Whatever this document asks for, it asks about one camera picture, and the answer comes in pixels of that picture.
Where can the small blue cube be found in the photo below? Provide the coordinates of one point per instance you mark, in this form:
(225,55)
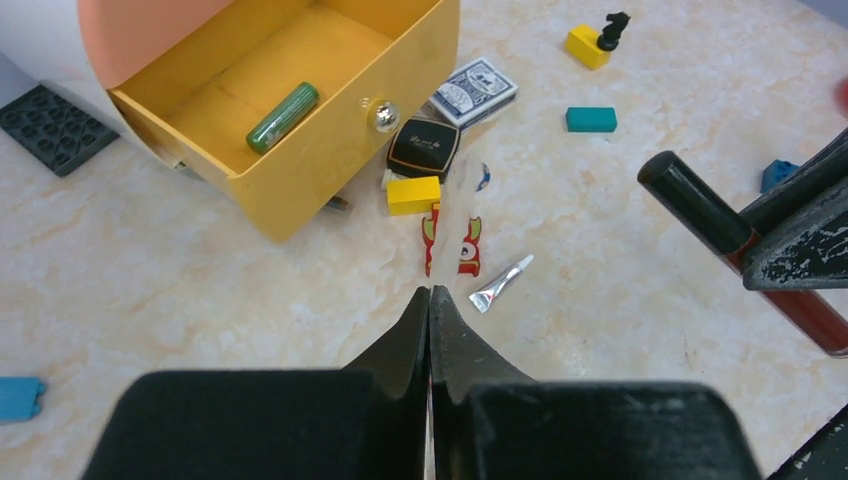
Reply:
(20,398)

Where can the yellow cube block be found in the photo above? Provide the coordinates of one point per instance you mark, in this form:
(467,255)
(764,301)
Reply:
(413,195)

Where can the yellow block with black knob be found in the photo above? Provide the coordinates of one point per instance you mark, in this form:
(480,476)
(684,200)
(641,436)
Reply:
(591,48)

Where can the black square compact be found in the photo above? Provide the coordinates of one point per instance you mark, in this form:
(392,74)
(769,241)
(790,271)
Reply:
(423,147)

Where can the white round drawer organizer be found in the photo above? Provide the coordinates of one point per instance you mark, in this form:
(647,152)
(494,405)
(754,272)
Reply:
(188,80)

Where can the dark red lipstick tube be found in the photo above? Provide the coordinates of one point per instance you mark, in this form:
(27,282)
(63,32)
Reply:
(721,229)

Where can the blue lego brick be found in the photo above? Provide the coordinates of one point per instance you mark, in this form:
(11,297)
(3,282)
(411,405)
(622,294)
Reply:
(775,173)

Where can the black lego plate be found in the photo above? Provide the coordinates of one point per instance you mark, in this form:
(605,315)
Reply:
(57,133)

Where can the teal block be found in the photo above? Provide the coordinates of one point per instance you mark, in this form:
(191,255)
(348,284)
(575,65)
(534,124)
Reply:
(591,119)

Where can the blue playing card box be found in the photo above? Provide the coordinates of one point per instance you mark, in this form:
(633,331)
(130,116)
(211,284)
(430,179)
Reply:
(473,93)

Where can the silver small tube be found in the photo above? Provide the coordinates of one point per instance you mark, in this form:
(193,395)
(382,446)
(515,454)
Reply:
(483,298)

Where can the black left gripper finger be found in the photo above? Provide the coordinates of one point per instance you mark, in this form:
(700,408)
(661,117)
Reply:
(493,421)
(365,420)
(806,252)
(823,171)

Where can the green tube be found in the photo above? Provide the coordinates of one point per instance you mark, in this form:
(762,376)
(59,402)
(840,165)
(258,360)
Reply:
(283,118)

